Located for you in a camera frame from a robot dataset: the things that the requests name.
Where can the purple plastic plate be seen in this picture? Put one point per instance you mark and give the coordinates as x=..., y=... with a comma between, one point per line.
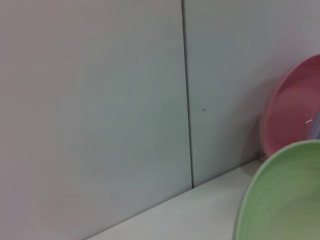
x=315, y=131

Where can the green plastic plate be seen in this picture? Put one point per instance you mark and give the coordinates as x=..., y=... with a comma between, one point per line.
x=285, y=195

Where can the pink plastic plate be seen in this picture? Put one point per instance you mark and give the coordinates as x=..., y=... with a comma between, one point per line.
x=287, y=112

